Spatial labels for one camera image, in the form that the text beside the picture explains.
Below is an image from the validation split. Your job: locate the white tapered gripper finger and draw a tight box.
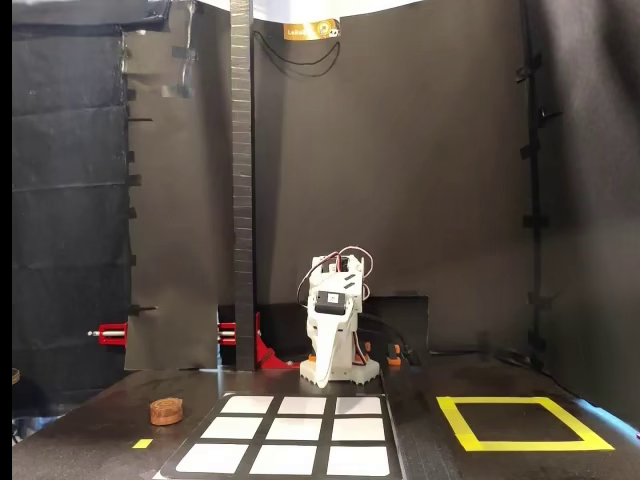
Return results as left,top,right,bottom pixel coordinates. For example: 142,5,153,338
310,303,354,390

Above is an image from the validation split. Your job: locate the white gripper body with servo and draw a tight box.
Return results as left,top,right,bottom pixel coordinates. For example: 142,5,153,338
307,272,364,326

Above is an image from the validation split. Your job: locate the black white nine-square grid mat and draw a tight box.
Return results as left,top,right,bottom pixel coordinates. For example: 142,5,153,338
152,392,404,480

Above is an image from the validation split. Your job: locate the black box panel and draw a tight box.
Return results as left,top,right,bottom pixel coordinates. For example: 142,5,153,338
359,294,431,369

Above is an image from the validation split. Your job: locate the black ribbed plank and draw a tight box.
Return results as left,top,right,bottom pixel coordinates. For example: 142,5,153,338
379,369,466,480

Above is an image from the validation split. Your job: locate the black paper sheet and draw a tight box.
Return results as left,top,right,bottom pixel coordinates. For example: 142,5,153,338
122,29,236,372

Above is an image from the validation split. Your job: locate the red metal bar clamp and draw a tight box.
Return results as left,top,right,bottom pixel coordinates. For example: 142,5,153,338
87,312,294,371

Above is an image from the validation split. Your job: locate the yellow tape square outline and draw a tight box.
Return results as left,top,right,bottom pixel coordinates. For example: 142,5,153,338
435,396,615,453

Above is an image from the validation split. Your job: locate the black corner pole with tape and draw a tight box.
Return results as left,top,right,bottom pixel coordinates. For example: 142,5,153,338
514,0,554,374

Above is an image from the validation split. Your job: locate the orange LeRobot sticker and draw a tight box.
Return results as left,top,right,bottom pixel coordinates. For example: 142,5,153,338
283,18,343,42

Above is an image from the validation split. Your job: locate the clear plastic tape strip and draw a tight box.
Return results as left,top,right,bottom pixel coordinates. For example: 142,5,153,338
171,0,200,100

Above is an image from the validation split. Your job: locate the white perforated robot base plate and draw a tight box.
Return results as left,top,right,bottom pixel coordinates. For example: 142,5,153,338
299,356,382,388

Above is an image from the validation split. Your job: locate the red white servo cable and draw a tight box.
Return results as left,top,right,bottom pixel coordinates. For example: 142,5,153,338
297,244,375,307

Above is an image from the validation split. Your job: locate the black taped vertical post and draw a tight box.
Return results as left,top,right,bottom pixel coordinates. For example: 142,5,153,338
229,0,257,372

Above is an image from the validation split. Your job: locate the thin black cable loop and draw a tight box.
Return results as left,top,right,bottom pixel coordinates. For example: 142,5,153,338
252,29,343,79

